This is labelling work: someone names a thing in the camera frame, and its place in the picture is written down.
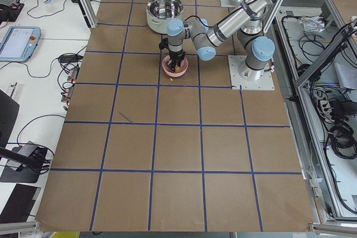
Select black monitor stand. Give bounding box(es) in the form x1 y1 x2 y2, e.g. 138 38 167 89
1 142 48 183

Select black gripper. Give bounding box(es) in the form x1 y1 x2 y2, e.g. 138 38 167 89
159 38 186 70

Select pale green electric pot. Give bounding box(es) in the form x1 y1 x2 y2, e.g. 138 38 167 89
146 0 184 35

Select pink bowl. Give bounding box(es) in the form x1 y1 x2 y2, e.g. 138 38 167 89
162 55 189 77

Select blue teach pendant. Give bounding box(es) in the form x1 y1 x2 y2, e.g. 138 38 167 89
1 26 41 62

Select black power adapter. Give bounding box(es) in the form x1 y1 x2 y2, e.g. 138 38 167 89
58 54 83 64

